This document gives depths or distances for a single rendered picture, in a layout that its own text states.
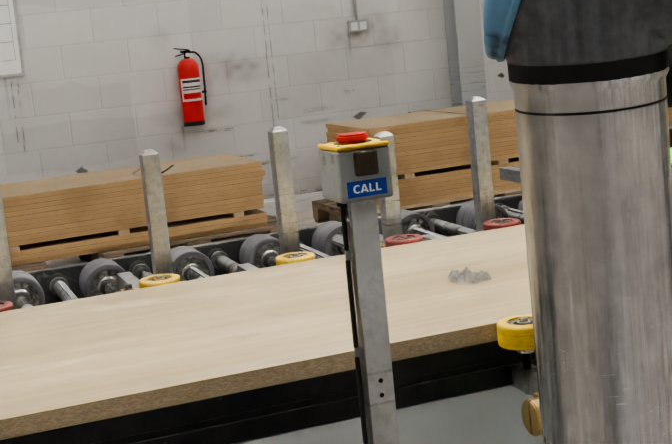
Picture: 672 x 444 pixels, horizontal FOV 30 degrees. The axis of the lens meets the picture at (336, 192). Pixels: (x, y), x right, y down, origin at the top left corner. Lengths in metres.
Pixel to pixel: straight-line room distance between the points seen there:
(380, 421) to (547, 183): 0.76
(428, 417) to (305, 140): 7.23
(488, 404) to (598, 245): 1.04
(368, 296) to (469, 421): 0.41
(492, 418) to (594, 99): 1.10
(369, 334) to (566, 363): 0.66
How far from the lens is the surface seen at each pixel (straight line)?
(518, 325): 1.85
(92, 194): 7.40
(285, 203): 2.67
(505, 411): 1.95
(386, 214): 2.75
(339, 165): 1.52
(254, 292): 2.27
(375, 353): 1.59
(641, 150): 0.91
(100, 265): 2.99
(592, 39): 0.88
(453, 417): 1.91
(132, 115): 8.72
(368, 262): 1.56
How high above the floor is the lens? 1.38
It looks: 8 degrees down
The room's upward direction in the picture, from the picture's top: 6 degrees counter-clockwise
